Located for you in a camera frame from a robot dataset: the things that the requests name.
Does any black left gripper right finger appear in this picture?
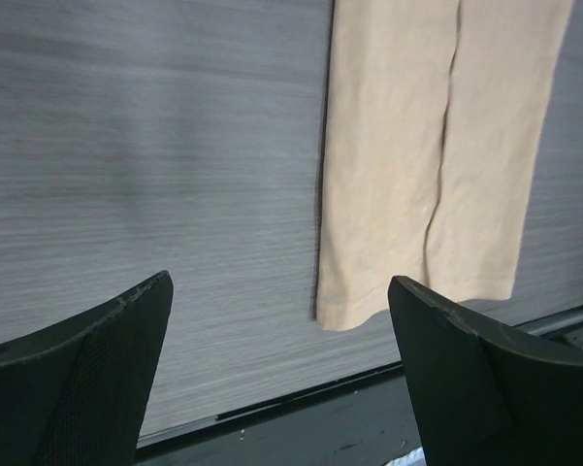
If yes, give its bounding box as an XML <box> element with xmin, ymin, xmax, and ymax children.
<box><xmin>388</xmin><ymin>276</ymin><xmax>583</xmax><ymax>465</ymax></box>

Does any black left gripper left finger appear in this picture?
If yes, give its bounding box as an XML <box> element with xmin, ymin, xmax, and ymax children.
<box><xmin>0</xmin><ymin>271</ymin><xmax>174</xmax><ymax>466</ymax></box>

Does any beige t shirt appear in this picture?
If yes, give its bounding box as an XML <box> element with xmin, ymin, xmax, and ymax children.
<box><xmin>315</xmin><ymin>0</ymin><xmax>573</xmax><ymax>331</ymax></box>

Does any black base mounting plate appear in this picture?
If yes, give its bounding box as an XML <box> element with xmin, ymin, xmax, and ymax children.
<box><xmin>135</xmin><ymin>310</ymin><xmax>583</xmax><ymax>466</ymax></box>

